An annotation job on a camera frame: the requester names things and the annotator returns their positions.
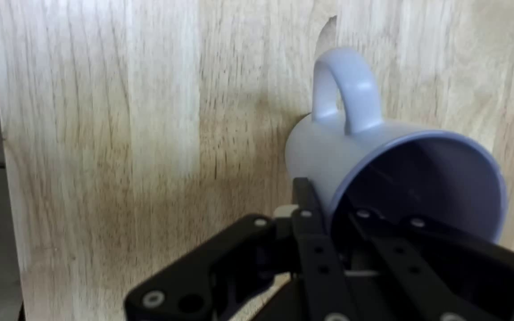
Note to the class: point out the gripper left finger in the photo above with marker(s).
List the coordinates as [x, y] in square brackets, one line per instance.
[315, 254]

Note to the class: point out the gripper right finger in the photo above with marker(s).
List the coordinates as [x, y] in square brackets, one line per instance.
[444, 267]

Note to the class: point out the white mug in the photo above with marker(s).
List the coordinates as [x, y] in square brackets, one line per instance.
[328, 151]

